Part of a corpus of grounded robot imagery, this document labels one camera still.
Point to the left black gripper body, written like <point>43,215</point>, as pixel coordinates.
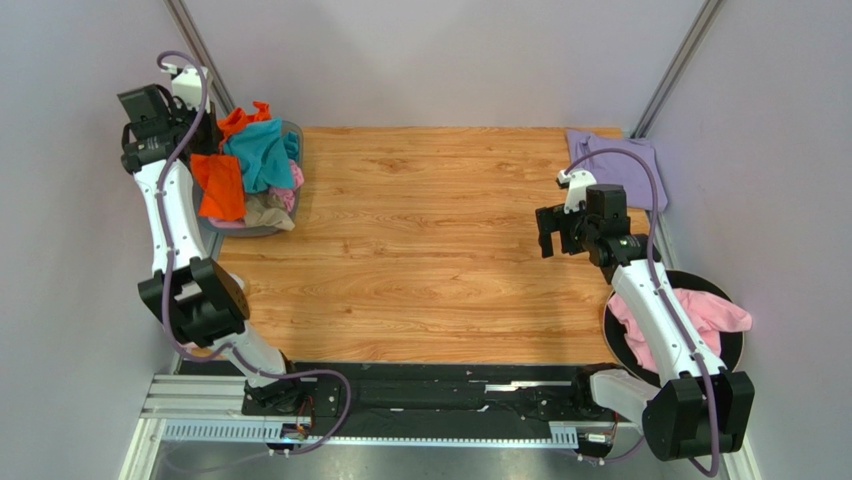
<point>203,141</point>

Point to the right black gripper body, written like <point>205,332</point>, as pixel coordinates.
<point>550,229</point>

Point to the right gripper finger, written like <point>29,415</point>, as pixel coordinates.
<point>546,241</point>
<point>545,218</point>

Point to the orange t shirt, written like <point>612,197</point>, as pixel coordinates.
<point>219,174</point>

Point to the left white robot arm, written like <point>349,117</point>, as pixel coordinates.
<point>202,308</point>

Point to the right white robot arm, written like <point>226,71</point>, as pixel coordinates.
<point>699,406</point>

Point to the teal t shirt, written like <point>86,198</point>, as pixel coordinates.
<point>263,156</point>

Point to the folded lavender t shirt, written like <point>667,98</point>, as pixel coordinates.
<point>615,168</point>

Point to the beige t shirt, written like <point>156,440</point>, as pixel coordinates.
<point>261,211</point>

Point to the pink garment in basket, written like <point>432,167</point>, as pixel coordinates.
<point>287,197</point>

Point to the pink t shirt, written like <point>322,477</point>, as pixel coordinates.
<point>710,315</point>

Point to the round black tray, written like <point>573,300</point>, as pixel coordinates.
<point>614,332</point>

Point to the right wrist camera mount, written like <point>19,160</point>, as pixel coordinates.
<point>575,183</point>

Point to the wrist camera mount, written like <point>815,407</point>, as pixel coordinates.
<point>186,85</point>
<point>575,183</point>

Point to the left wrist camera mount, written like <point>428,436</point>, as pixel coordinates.
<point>186,85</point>

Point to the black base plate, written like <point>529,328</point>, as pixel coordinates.
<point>432,401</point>

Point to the aluminium frame rail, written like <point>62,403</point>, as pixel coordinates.
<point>200,403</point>

